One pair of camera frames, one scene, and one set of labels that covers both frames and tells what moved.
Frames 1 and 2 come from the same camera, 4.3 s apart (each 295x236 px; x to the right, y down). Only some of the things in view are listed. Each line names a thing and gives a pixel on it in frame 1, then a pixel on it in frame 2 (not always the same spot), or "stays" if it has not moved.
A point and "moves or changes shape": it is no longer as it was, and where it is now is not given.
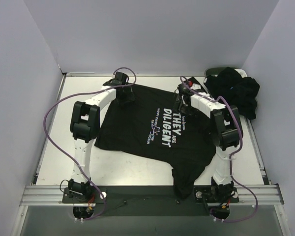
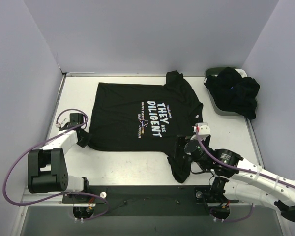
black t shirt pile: [240, 91] stays
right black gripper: [180, 105] -> [181, 146]
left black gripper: [125, 92] -> [81, 137]
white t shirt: [242, 73] stays
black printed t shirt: [150, 127] moves or changes shape
